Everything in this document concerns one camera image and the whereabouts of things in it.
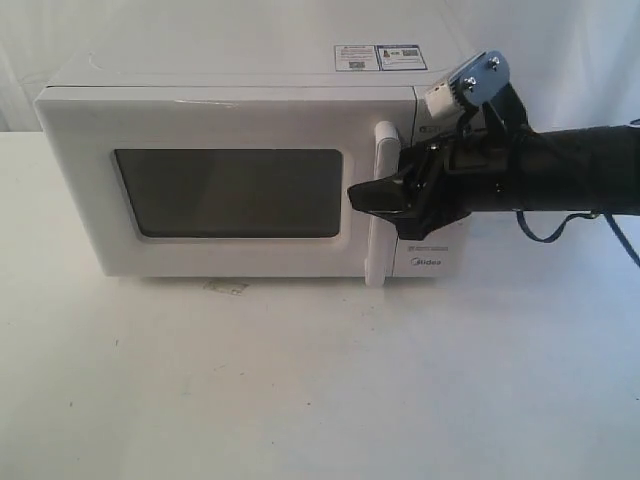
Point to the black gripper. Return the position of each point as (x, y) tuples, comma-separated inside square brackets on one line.
[(468, 168)]

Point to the white microwave door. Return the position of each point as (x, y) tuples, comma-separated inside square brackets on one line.
[(230, 182)]

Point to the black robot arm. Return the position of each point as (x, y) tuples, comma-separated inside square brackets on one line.
[(582, 171)]

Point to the white microwave oven body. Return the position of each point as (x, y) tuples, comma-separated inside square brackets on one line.
[(282, 44)]

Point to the blue warning label sticker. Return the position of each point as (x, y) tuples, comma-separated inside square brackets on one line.
[(379, 58)]

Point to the clear tape patch on table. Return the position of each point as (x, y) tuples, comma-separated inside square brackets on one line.
[(225, 287)]

